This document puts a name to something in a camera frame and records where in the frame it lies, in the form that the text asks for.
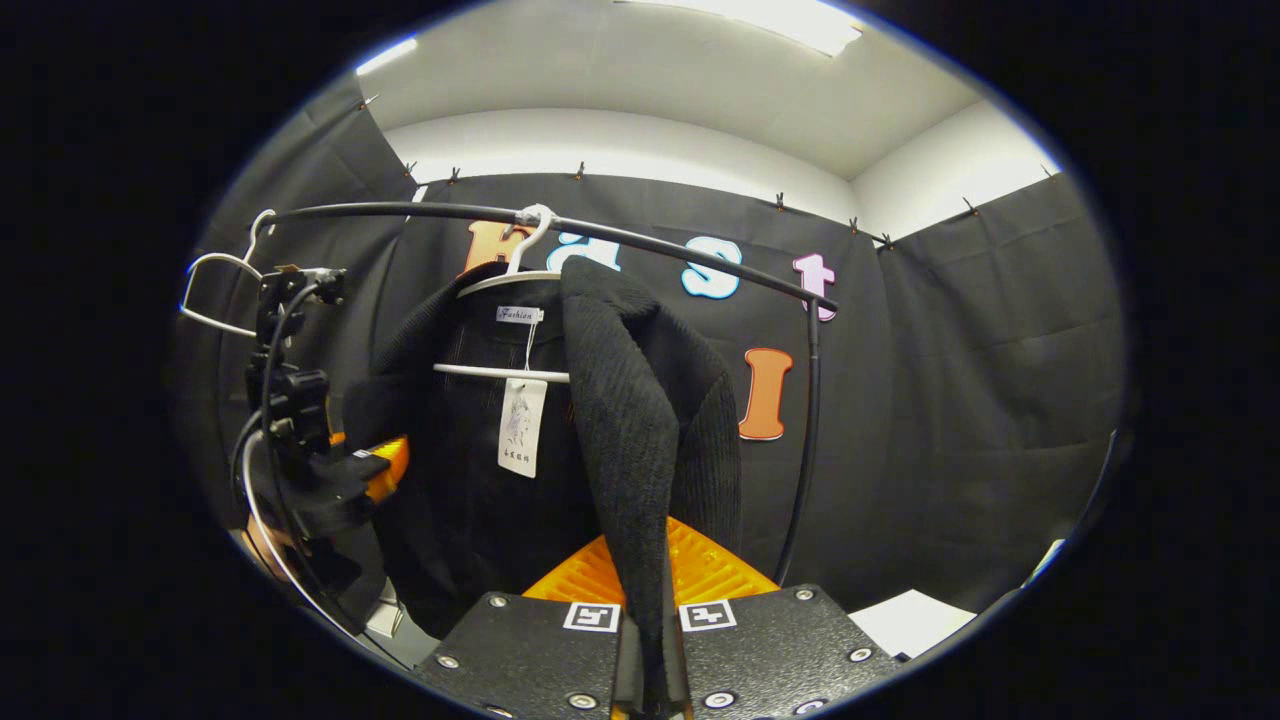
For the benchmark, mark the row of backdrop clips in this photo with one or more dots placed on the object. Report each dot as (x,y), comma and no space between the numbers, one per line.
(579,170)

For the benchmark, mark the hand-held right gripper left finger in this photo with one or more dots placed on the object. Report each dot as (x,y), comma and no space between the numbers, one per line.
(520,650)

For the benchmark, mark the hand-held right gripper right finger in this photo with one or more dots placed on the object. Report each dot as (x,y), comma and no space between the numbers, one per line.
(780,650)

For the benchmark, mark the small ceiling light panel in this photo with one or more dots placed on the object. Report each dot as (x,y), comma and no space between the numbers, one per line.
(388,55)

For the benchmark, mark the white flat sheet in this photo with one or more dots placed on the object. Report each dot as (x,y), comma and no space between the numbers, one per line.
(910,620)

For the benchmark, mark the black knit jacket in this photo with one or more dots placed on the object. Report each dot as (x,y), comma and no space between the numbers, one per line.
(620,400)

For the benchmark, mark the black backdrop cloth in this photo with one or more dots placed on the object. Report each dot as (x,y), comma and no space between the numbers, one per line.
(950,400)

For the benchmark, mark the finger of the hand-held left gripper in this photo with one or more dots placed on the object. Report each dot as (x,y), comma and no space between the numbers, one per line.
(375,475)

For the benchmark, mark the white plastic clothes hanger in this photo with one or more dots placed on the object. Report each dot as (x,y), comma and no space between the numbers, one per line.
(500,371)
(220,323)

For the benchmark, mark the silver metal frame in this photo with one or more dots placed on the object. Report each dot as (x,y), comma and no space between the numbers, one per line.
(395,625)

